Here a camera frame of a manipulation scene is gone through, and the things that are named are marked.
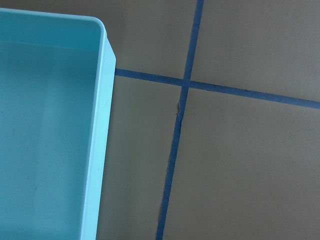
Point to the light blue plastic bin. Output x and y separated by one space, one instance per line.
56 84

